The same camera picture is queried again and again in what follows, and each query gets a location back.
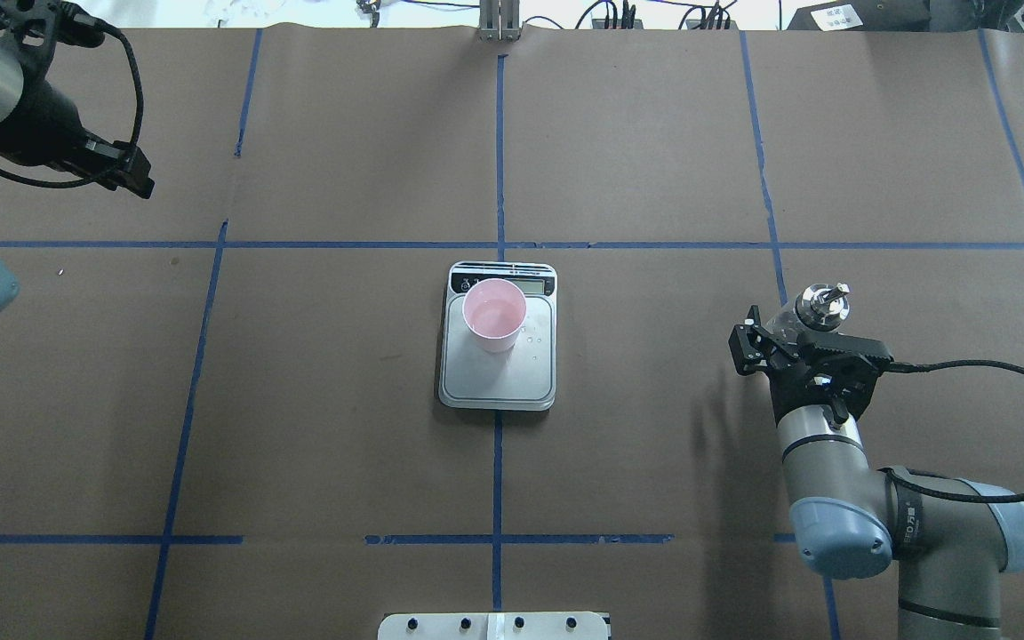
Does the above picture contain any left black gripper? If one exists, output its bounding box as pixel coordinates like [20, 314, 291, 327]
[0, 80, 155, 200]

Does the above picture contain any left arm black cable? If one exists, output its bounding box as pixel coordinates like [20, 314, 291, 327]
[0, 22, 145, 189]

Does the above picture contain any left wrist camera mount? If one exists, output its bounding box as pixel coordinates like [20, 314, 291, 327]
[0, 1, 111, 76]

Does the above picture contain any white mounting pillar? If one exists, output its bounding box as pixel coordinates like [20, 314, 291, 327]
[377, 611, 613, 639]

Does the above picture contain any aluminium frame post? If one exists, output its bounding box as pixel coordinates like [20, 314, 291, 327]
[476, 0, 523, 42]

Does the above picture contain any silver digital kitchen scale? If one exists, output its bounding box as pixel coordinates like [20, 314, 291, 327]
[437, 260, 558, 411]

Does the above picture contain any clear glass sauce bottle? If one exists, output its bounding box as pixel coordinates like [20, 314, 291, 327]
[764, 283, 851, 344]

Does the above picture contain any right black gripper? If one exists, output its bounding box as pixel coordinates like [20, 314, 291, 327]
[729, 307, 893, 424]

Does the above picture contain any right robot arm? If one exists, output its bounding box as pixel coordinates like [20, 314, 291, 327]
[729, 307, 1024, 639]

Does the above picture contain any pink plastic cup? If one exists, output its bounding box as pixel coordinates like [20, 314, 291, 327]
[462, 278, 527, 353]

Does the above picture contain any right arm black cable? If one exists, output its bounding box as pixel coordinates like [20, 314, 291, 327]
[885, 359, 1024, 504]

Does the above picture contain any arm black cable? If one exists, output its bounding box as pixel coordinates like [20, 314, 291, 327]
[885, 359, 1024, 504]
[0, 22, 145, 189]

